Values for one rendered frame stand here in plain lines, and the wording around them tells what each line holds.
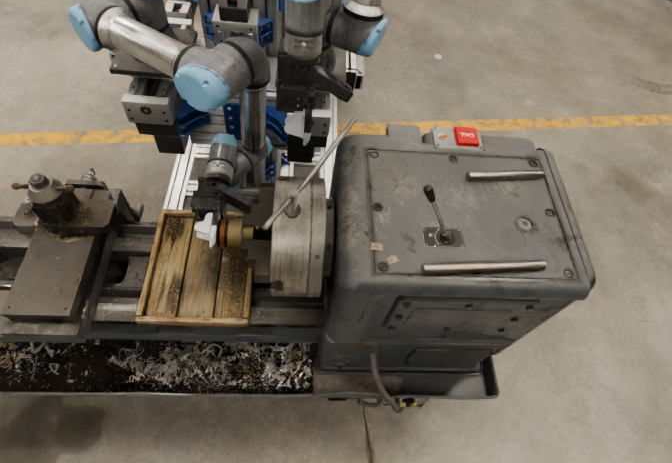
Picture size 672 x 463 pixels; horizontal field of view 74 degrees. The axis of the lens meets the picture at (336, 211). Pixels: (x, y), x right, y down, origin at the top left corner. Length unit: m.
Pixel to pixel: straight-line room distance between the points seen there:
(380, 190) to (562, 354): 1.70
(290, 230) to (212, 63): 0.41
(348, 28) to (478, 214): 0.62
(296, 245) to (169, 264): 0.50
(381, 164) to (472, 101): 2.31
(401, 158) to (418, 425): 1.37
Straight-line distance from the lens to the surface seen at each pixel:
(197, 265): 1.39
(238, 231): 1.16
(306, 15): 0.91
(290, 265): 1.05
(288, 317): 1.33
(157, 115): 1.52
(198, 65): 1.09
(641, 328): 2.89
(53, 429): 2.33
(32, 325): 1.41
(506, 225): 1.13
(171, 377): 1.64
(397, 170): 1.13
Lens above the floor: 2.12
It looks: 56 degrees down
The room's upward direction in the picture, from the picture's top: 11 degrees clockwise
